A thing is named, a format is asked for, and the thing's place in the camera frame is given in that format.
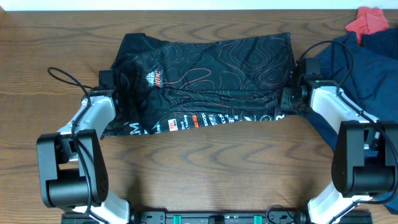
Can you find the navy blue garment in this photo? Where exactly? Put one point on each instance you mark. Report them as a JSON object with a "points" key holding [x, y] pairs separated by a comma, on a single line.
{"points": [[373, 82]]}

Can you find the red cloth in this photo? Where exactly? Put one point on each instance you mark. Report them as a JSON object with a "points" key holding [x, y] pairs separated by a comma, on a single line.
{"points": [[368, 21]]}

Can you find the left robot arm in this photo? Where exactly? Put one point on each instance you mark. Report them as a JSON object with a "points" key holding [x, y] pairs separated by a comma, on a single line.
{"points": [[72, 172]]}

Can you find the black patterned cycling jersey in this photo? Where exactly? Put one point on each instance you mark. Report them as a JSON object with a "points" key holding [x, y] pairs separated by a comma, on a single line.
{"points": [[173, 86]]}

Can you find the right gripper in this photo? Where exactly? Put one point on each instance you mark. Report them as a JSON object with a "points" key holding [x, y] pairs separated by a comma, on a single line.
{"points": [[285, 104]]}

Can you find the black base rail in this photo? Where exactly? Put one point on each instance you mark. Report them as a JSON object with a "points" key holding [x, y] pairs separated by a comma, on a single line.
{"points": [[275, 216]]}

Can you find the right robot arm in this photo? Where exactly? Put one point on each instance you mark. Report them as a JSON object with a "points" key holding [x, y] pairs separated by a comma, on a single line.
{"points": [[364, 165]]}

